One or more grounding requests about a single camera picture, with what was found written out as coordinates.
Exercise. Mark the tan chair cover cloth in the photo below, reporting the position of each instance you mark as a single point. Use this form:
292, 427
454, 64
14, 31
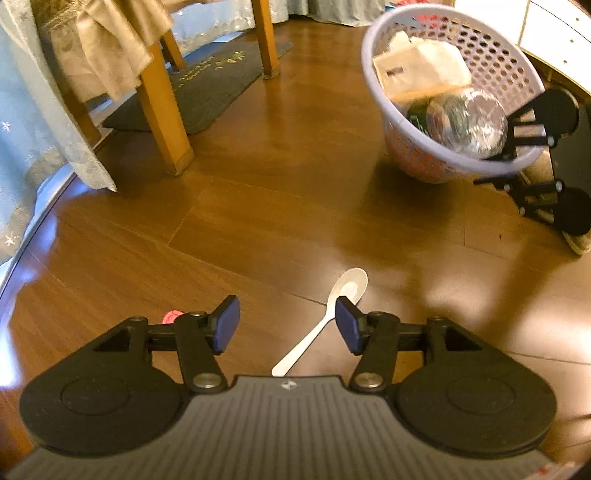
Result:
99, 48

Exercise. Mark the white wooden cabinet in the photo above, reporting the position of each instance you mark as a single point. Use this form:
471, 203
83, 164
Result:
556, 33

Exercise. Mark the dark door mat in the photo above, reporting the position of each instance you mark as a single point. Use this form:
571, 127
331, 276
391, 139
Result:
215, 75

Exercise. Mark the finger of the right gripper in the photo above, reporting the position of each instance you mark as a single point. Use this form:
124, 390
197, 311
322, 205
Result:
543, 121
566, 209

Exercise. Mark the white plastic spoon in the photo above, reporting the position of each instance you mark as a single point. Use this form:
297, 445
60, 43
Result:
352, 284

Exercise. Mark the grey fuzzy slipper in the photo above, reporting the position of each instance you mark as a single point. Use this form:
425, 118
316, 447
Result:
580, 245

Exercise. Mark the clear plastic water bottle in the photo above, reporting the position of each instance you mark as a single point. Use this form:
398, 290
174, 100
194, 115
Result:
469, 121

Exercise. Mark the grey curtain with lace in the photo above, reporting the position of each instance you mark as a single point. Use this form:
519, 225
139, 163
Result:
352, 13

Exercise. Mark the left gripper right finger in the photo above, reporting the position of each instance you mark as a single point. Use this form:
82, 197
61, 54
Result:
374, 337

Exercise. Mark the wooden chair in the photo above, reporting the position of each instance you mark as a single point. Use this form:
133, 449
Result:
151, 106

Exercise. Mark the red broom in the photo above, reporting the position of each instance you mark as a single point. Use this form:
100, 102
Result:
426, 20

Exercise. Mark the lavender plastic waste basket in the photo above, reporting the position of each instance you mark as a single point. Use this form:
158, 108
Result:
497, 66

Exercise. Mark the red bottle cap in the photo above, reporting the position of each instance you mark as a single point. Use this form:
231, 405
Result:
171, 316

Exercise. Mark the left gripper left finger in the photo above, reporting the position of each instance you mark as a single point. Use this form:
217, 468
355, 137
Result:
199, 339

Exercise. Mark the beige tissue box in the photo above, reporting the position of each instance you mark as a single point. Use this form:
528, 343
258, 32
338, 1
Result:
413, 68

